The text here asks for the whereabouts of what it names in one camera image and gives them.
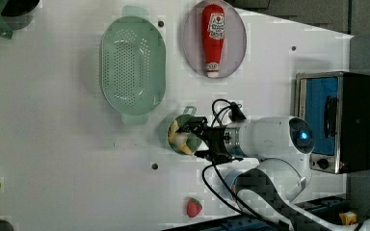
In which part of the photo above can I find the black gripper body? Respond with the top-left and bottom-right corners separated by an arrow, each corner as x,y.
186,116 -> 235,164

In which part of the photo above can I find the peeled plush banana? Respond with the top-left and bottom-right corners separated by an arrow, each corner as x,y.
168,119 -> 193,155

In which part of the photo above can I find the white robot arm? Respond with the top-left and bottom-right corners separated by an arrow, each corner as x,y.
180,115 -> 370,231

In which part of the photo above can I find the green mug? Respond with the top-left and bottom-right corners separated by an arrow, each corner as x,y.
157,106 -> 201,156

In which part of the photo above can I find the blue bowl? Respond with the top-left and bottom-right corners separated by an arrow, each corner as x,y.
225,169 -> 246,193

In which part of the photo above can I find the red toy strawberry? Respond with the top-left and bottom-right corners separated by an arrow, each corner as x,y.
186,197 -> 202,218

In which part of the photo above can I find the grey round plate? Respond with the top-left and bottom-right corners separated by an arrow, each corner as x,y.
182,0 -> 247,79

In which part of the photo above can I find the red plush ketchup bottle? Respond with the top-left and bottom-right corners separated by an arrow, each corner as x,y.
201,4 -> 225,78

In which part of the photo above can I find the green colander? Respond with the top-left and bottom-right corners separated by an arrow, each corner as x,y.
100,5 -> 166,125

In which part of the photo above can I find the black toaster oven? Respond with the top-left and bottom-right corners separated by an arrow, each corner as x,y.
295,71 -> 370,174

